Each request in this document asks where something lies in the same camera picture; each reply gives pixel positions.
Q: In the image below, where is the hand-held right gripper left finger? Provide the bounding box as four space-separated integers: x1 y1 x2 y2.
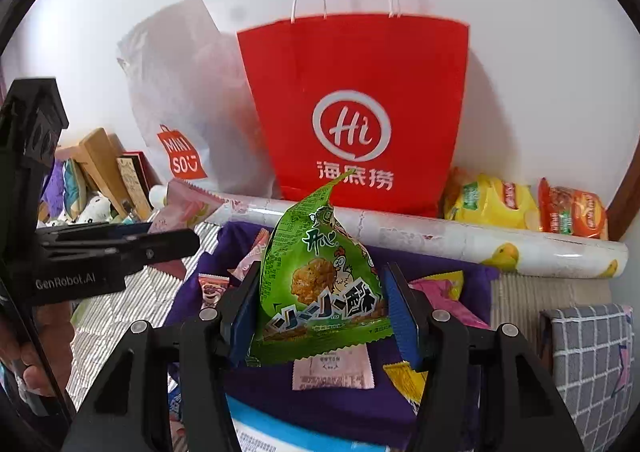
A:
60 262 264 452

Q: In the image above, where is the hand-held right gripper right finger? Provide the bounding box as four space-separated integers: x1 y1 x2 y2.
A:
381 262 583 452

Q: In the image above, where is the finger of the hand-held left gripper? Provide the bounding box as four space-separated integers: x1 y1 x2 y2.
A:
37 223 152 245
42 229 202 279

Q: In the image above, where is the pink white triangular snack packet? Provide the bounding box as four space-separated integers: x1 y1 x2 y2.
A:
148 180 227 279

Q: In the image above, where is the yellow snack packet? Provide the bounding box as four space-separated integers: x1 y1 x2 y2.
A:
382 362 431 415

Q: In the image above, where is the green snack packet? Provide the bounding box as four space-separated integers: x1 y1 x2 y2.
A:
247 171 393 367

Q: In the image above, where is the purple fabric bin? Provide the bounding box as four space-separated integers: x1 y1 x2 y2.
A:
165 219 501 452

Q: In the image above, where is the person's left hand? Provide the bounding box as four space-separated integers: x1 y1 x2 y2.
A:
20 303 77 399

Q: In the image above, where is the white plush toy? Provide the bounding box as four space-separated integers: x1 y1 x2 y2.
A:
77 197 112 225

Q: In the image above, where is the pink panda print packet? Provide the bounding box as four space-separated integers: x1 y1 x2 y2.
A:
198 273 232 309

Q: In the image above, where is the wooden plaque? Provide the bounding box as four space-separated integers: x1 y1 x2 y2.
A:
116 157 153 221

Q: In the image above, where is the purple pink snack packet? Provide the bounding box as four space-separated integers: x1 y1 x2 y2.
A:
409 271 493 330

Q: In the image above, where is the striped woven mat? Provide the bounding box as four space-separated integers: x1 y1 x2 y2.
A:
65 219 613 410

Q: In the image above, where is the dark red box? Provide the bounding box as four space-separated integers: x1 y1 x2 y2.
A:
122 151 162 189

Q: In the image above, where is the patterned cushion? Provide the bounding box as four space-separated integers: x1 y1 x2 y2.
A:
61 159 90 221

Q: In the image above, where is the wooden box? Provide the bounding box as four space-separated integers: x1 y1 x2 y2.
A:
80 128 128 215

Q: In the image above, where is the fruit print paper roll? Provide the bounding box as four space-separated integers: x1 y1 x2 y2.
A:
148 184 630 280

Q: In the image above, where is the pale pink square snack packet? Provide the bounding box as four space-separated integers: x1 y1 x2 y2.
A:
291 344 376 391

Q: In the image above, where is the blue snack packet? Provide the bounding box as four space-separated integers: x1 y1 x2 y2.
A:
166 367 187 438

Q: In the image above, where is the yellow green chip bag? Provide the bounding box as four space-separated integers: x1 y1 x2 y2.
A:
444 167 496 223

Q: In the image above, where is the white plastic bag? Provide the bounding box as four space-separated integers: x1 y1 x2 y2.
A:
116 0 281 200

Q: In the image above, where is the yellow chip bag red label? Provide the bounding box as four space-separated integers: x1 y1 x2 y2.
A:
480 175 543 231

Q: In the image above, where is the grey grid fabric box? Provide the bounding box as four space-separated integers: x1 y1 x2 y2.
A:
539 304 637 415

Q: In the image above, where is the orange chip bag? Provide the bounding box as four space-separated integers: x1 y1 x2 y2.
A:
537 178 610 240

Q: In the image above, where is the red paper bag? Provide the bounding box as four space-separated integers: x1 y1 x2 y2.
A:
236 0 471 219

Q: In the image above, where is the brown wooden frame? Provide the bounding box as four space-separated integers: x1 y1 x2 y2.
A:
606 122 640 241

